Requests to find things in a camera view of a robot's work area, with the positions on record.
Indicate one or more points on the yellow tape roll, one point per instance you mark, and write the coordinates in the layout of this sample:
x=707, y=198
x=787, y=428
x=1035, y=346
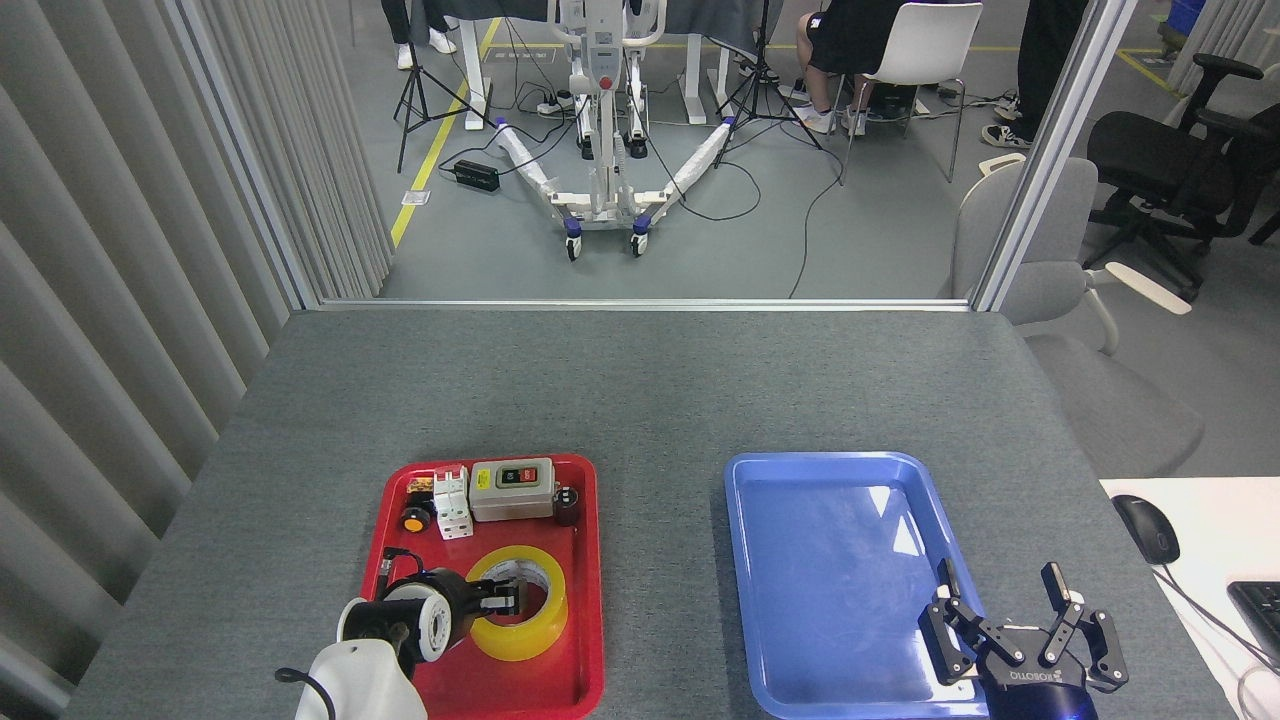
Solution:
x=520, y=640

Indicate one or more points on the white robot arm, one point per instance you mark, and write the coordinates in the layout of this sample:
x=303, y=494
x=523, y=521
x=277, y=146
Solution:
x=360, y=685

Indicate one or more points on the white desk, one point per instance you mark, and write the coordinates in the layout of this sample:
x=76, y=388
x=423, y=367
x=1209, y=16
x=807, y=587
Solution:
x=1225, y=530

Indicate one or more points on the blue bin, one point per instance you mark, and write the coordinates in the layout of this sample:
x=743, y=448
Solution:
x=1187, y=15

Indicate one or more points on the seated person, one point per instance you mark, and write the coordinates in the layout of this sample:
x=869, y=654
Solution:
x=850, y=40

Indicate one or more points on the white circuit breaker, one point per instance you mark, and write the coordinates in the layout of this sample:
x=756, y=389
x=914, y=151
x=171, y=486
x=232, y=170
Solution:
x=453, y=510

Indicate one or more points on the black tripod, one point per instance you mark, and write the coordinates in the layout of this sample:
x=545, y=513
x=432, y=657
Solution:
x=762, y=85
x=412, y=85

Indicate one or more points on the blue plastic tray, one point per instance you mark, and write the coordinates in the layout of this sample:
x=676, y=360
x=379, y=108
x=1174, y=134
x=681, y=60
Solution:
x=830, y=600

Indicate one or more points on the black computer mouse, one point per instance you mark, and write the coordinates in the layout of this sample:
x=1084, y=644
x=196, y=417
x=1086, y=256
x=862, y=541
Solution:
x=1147, y=528

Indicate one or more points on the white stand on wheels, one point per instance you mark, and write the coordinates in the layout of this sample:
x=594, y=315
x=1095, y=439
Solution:
x=605, y=120

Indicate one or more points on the black office chair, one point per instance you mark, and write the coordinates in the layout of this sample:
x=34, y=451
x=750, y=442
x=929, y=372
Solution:
x=1150, y=165

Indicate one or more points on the grey office chair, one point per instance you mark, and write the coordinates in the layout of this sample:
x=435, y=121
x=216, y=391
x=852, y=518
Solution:
x=1040, y=290

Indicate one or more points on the black power adapter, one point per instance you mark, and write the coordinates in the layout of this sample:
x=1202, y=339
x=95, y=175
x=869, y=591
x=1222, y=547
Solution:
x=476, y=176

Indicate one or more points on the standing person in black trousers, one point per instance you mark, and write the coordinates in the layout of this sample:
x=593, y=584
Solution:
x=1040, y=60

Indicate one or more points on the standing person with white shoes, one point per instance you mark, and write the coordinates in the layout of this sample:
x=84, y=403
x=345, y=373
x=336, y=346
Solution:
x=440, y=40

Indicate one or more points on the black knob switch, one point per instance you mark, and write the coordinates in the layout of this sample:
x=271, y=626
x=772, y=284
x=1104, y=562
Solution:
x=567, y=505

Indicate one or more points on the small yellow black component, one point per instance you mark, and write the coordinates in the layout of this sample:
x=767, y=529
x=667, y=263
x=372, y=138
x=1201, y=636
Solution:
x=419, y=486

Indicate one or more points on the white-legged table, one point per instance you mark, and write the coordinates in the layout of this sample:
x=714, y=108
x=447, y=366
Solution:
x=475, y=80

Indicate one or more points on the silver frame rail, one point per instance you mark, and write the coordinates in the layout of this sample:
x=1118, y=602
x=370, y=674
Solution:
x=640, y=304

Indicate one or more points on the white plastic chair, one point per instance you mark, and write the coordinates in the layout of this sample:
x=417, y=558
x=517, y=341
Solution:
x=925, y=45

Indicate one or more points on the black keyboard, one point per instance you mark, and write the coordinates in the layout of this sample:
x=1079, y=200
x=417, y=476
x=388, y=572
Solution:
x=1262, y=615

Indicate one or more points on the white power strip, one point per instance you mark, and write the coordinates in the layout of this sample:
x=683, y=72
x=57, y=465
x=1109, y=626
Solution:
x=553, y=104

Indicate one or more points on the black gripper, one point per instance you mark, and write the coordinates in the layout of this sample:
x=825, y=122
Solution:
x=1035, y=690
x=465, y=600

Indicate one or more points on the red plastic tray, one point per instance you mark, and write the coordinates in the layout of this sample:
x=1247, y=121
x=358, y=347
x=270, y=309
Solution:
x=580, y=620

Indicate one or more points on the orange push button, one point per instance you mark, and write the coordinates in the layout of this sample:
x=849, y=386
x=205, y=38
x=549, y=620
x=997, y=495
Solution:
x=414, y=520

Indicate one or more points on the silver frame post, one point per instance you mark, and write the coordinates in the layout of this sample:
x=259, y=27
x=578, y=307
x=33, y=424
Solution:
x=1050, y=160

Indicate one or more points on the grey push button switch box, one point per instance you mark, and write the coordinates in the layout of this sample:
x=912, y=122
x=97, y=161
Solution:
x=510, y=500

